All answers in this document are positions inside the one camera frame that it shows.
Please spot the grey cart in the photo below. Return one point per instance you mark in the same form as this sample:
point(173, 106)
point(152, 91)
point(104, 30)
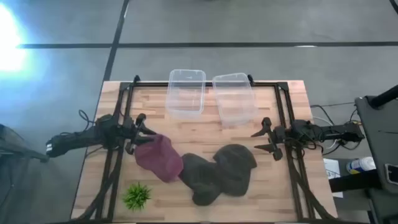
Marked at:
point(379, 133)

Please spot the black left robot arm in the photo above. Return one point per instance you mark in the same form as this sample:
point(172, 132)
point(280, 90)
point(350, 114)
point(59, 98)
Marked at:
point(77, 138)

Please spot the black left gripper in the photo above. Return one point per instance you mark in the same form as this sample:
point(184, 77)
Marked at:
point(132, 132)

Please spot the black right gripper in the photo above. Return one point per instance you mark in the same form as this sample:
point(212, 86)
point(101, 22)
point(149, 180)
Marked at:
point(275, 137)

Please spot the white bottle with blue label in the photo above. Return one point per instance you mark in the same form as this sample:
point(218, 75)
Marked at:
point(360, 165)

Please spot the green plant in white pot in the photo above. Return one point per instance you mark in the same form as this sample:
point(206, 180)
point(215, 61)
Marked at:
point(136, 196)

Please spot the dark olive cap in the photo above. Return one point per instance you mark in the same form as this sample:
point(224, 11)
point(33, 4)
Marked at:
point(200, 180)
point(234, 168)

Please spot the black metal table frame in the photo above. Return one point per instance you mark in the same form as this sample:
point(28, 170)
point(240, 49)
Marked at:
point(281, 99)

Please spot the black shelf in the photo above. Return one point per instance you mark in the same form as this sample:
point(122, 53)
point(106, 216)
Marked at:
point(354, 180)

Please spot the clear plastic container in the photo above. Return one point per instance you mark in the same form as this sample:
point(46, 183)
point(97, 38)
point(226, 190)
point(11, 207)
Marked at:
point(233, 99)
point(186, 91)

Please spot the black bar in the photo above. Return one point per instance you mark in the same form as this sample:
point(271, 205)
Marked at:
point(384, 97)

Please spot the white paper box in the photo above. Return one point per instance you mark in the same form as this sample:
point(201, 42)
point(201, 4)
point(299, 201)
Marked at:
point(333, 177)

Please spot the maroon cap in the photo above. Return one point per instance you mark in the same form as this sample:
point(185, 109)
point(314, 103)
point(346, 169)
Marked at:
point(158, 160)

